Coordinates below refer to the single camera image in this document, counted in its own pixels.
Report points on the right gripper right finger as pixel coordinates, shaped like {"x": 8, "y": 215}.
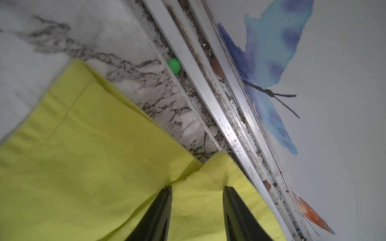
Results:
{"x": 240, "y": 224}

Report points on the small green ball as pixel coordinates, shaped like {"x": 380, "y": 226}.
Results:
{"x": 175, "y": 65}

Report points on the yellow-green long pants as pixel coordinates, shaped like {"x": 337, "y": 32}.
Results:
{"x": 87, "y": 163}

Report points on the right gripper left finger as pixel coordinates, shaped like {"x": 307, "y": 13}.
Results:
{"x": 155, "y": 223}

